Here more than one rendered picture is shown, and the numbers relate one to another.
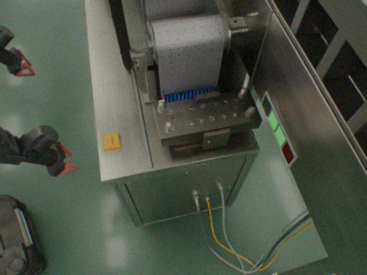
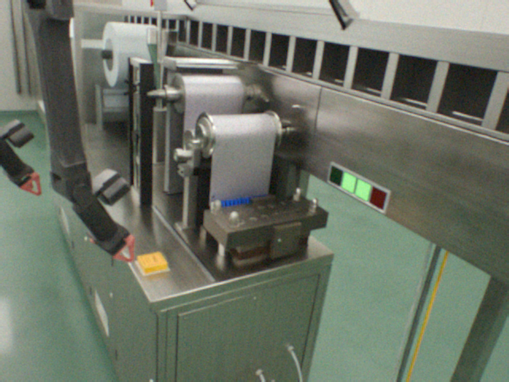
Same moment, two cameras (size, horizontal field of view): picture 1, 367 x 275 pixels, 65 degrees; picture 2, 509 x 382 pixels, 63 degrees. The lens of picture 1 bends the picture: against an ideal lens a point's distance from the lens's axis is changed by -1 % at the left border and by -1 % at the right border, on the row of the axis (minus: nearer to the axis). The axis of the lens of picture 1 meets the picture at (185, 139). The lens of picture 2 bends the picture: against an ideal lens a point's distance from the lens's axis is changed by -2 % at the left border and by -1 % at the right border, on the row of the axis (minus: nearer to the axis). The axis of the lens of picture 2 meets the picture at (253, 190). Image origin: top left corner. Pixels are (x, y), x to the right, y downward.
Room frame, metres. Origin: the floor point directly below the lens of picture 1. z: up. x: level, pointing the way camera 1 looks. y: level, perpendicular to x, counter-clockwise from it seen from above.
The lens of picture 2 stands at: (-0.51, 0.40, 1.63)
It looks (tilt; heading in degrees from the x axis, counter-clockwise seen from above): 23 degrees down; 340
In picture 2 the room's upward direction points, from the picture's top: 6 degrees clockwise
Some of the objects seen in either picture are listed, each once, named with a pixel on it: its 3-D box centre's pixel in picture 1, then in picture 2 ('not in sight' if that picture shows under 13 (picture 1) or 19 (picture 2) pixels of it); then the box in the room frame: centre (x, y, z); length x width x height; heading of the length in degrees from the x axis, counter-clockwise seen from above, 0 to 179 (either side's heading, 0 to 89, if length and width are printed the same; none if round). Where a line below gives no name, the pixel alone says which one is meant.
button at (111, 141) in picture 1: (111, 141); (152, 263); (0.59, 0.30, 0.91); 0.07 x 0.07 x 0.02; 14
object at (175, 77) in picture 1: (189, 76); (242, 177); (0.77, -0.01, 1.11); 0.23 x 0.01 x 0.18; 104
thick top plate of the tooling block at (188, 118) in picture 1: (206, 116); (267, 219); (0.66, -0.08, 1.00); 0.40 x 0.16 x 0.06; 104
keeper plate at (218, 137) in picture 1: (215, 139); (285, 239); (0.58, -0.12, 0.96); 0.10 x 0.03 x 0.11; 104
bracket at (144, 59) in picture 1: (146, 76); (187, 188); (0.82, 0.16, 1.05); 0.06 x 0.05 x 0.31; 104
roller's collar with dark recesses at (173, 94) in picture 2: not in sight; (171, 94); (1.04, 0.20, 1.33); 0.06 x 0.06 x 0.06; 14
